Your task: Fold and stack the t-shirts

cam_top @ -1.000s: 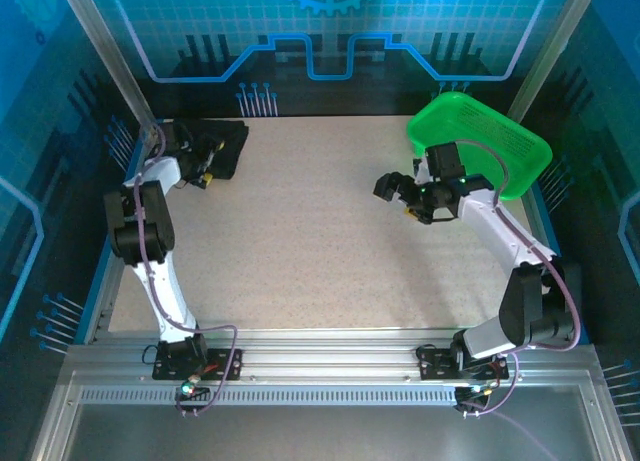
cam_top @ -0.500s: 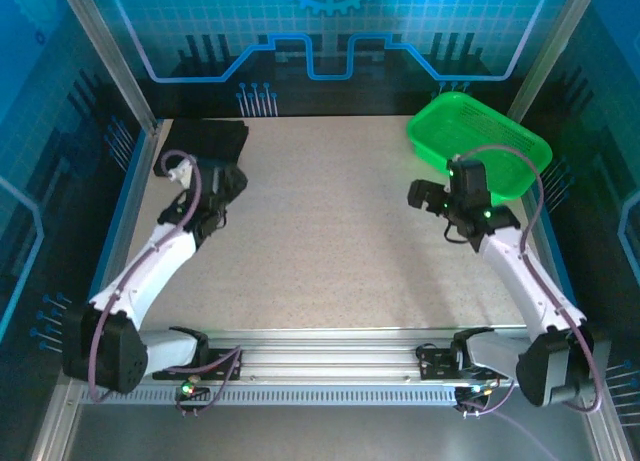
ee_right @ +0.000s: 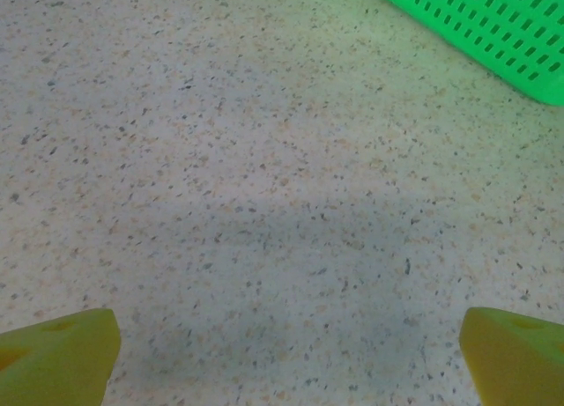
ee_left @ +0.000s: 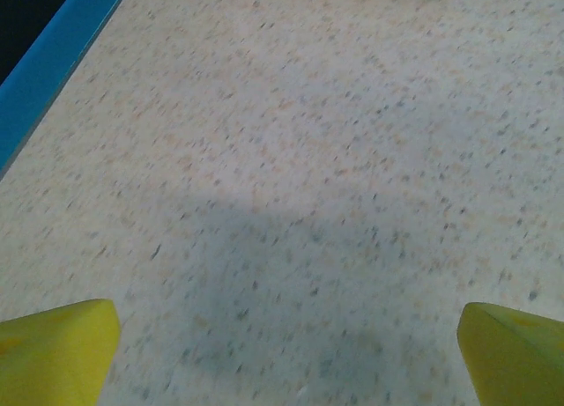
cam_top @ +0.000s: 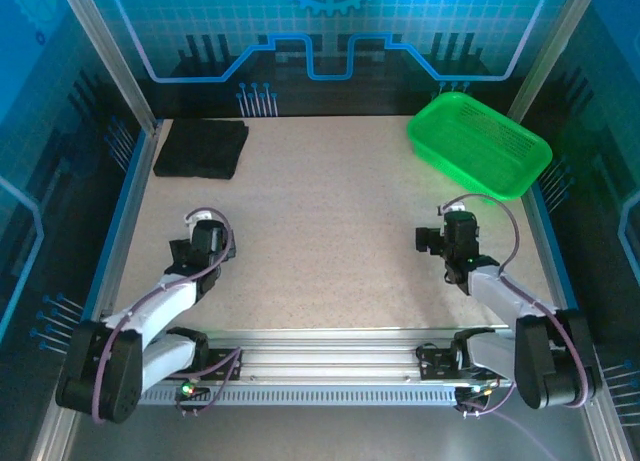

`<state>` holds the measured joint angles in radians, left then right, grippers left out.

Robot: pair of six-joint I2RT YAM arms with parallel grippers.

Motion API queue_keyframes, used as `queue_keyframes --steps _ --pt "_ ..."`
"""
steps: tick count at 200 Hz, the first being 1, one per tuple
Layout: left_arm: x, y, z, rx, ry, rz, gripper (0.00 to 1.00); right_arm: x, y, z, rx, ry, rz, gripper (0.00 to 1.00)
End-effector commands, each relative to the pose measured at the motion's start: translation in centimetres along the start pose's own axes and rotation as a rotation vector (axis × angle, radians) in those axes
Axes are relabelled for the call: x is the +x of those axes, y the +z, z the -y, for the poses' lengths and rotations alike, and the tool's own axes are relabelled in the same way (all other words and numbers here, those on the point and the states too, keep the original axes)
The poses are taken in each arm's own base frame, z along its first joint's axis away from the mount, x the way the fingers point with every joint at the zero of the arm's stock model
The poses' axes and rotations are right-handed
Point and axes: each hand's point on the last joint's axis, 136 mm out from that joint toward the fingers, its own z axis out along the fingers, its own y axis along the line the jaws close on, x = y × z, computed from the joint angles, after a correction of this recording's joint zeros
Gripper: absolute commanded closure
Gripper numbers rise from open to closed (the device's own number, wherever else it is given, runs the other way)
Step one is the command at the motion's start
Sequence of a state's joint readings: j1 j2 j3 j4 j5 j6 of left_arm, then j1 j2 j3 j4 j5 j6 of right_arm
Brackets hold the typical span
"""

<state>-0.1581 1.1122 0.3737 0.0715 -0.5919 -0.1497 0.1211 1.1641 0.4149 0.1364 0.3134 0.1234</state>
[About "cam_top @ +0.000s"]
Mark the black t-shirt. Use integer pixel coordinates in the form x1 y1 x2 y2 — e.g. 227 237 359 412
151 117 252 182

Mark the green plastic basket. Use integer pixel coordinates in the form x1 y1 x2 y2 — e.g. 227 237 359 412
405 91 554 203

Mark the small lit circuit board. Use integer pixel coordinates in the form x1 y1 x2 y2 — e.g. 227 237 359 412
178 378 211 402
454 384 494 407

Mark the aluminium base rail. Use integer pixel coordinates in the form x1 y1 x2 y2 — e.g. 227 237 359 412
144 328 521 388

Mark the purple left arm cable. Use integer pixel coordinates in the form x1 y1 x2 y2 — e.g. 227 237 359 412
92 207 237 426

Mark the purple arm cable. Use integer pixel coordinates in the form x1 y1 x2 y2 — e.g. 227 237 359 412
437 193 591 410
92 207 237 426

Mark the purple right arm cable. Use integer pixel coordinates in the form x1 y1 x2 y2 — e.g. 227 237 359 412
437 193 591 410

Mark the perforated metal cable strip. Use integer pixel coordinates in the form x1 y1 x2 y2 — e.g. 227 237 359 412
137 384 459 407

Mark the aluminium frame post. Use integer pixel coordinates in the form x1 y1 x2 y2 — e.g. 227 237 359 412
55 0 162 133
507 0 599 125

